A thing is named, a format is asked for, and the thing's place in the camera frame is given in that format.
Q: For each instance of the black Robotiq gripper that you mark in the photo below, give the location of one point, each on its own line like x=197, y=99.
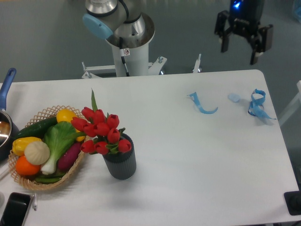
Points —
x=244, y=20

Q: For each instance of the red tulip bouquet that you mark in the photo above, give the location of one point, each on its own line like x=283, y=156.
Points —
x=102, y=129

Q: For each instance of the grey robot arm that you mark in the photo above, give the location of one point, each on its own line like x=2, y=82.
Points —
x=124, y=25

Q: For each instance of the dark grey ribbed vase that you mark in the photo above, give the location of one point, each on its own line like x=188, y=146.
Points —
x=122, y=165

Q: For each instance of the pale blue cap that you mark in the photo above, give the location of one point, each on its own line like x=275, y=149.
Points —
x=235, y=98

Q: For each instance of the blue knotted ribbon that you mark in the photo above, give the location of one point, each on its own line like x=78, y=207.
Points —
x=256, y=107

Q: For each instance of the blue curled ribbon strip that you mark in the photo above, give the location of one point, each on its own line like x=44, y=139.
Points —
x=195, y=99

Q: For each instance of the black device at edge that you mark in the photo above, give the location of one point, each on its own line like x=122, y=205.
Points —
x=293, y=202

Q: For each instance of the yellow squash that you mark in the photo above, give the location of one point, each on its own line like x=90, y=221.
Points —
x=65, y=115

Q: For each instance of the woven wicker basket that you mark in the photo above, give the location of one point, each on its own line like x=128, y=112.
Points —
x=49, y=112

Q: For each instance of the green bok choy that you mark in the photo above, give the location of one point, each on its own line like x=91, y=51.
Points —
x=57, y=149

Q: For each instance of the purple sweet potato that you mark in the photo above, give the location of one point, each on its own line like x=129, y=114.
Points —
x=69, y=158

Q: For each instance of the green cucumber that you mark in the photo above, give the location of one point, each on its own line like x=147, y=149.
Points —
x=37, y=129

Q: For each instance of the green pea pods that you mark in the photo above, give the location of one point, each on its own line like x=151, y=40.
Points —
x=49, y=179

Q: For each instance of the yellow bell pepper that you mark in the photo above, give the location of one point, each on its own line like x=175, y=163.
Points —
x=19, y=145

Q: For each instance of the orange fruit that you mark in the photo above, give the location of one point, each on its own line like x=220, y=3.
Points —
x=25, y=168

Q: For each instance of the clear pen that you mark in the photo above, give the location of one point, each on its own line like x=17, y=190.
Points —
x=35, y=201

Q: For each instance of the black smartphone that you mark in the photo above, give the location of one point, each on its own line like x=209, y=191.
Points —
x=16, y=209

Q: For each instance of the white metal frame bracket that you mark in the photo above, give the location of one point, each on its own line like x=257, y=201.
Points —
x=155, y=68

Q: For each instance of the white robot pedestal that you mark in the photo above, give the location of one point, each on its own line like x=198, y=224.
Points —
x=135, y=61

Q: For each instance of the blue handled saucepan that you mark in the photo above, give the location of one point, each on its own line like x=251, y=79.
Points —
x=8, y=130

